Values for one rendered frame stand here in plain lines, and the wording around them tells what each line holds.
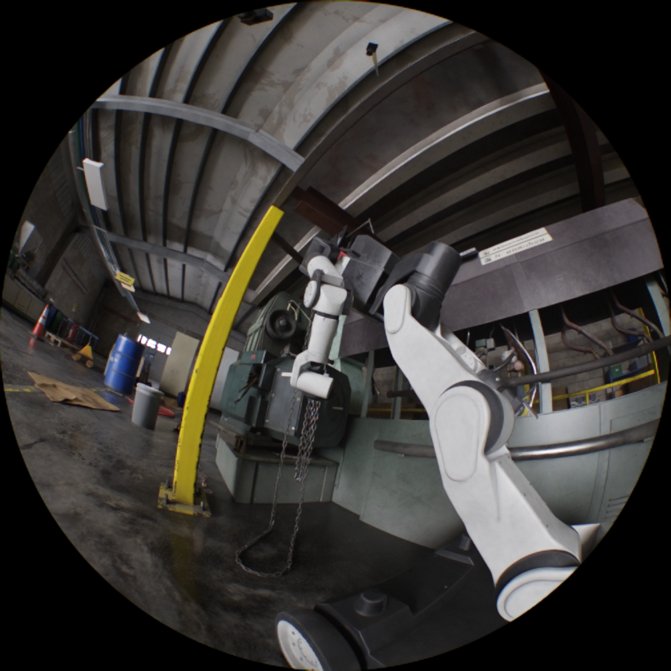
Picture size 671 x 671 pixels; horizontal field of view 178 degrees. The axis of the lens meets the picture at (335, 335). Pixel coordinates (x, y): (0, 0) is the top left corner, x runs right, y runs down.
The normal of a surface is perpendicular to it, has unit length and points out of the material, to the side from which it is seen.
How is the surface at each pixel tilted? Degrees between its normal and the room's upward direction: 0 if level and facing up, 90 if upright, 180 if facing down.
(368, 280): 111
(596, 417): 90
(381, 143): 180
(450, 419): 90
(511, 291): 90
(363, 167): 180
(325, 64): 171
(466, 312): 90
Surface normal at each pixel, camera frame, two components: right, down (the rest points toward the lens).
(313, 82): -0.28, 0.84
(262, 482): 0.62, -0.21
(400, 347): -0.63, -0.11
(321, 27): -0.04, 0.95
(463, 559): -0.82, -0.34
